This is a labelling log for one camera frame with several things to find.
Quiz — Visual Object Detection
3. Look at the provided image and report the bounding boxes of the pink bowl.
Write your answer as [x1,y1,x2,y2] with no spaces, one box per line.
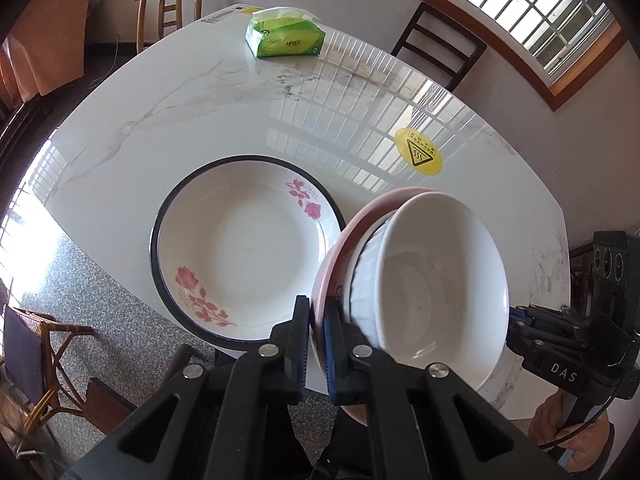
[309,186,436,428]

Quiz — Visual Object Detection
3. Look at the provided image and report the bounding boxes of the white rabbit bowl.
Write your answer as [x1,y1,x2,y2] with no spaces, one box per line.
[343,191,509,389]

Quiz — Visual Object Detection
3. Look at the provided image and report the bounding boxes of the right hand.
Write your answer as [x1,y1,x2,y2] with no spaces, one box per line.
[527,390,614,479]

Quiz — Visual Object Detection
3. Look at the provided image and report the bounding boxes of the yellow hot warning sticker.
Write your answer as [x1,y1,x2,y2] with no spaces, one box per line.
[395,128,442,176]

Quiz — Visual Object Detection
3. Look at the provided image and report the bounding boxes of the rattan chair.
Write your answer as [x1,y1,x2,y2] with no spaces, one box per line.
[0,303,137,451]

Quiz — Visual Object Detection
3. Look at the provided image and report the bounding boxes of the dark wooden chair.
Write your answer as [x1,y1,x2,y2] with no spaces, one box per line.
[390,2,487,92]

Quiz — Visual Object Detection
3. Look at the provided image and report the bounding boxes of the green tissue pack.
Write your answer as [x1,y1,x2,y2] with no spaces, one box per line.
[245,6,326,58]

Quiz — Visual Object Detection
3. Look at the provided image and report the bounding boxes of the light wooden chair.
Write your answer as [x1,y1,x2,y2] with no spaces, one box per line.
[134,0,203,54]

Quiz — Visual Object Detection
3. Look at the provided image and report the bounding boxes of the orange cloth covered furniture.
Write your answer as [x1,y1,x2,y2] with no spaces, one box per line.
[1,0,90,108]

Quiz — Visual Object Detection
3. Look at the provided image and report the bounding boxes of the barred window wooden frame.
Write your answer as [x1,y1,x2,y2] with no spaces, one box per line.
[421,0,627,110]

